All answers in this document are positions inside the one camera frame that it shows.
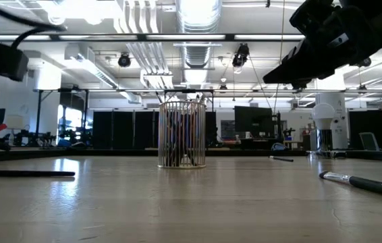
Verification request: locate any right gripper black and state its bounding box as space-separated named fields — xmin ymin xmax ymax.
xmin=263 ymin=0 xmax=377 ymax=90

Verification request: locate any small black pen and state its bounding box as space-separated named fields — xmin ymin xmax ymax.
xmin=269 ymin=155 xmax=294 ymax=163

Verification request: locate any thick black lettered makeup brush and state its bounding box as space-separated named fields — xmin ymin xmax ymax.
xmin=319 ymin=170 xmax=382 ymax=201

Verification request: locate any white light bulb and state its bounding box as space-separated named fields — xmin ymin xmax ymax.
xmin=311 ymin=102 xmax=337 ymax=131

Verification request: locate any white round pillar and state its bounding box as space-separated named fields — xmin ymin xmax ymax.
xmin=315 ymin=80 xmax=350 ymax=150

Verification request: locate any blue white bag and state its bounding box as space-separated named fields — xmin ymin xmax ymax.
xmin=271 ymin=142 xmax=290 ymax=152

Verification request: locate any black partition panel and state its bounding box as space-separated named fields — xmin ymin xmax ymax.
xmin=92 ymin=111 xmax=160 ymax=150
xmin=348 ymin=110 xmax=382 ymax=152

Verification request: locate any dark background desk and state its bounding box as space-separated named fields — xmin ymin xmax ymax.
xmin=239 ymin=136 xmax=305 ymax=151

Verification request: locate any black aluminium table frame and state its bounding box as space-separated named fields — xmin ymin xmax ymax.
xmin=0 ymin=147 xmax=382 ymax=163

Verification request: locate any black camera cable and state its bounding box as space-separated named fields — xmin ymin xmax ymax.
xmin=0 ymin=0 xmax=67 ymax=49

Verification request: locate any silver ceiling duct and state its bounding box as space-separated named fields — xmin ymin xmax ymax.
xmin=176 ymin=0 xmax=223 ymax=85

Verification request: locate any black background rig frame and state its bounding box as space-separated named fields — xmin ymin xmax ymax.
xmin=32 ymin=88 xmax=382 ymax=149

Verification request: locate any gold wire brush cup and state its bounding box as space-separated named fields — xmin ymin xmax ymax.
xmin=157 ymin=101 xmax=208 ymax=170

